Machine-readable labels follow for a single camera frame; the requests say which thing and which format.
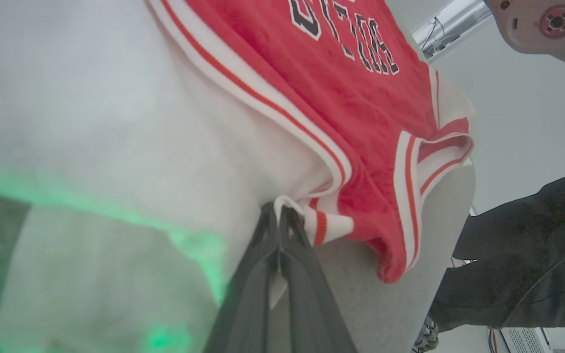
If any white vented device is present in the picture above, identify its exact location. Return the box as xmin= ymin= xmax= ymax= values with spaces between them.
xmin=501 ymin=326 xmax=555 ymax=353

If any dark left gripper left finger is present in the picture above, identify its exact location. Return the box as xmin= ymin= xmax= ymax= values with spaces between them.
xmin=204 ymin=203 xmax=280 ymax=353

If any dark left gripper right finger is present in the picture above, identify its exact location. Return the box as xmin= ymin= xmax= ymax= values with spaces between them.
xmin=280 ymin=206 xmax=358 ymax=353

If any white robot joint housing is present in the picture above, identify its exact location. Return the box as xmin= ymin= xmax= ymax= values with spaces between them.
xmin=485 ymin=0 xmax=565 ymax=72

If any dark grey fabric sleeve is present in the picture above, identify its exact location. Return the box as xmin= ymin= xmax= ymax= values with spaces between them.
xmin=429 ymin=167 xmax=565 ymax=330

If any red and white jersey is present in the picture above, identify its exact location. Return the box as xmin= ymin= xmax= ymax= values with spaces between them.
xmin=0 ymin=0 xmax=475 ymax=353

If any silver ceiling light fixture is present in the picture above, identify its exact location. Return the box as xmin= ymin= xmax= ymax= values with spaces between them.
xmin=412 ymin=0 xmax=490 ymax=62

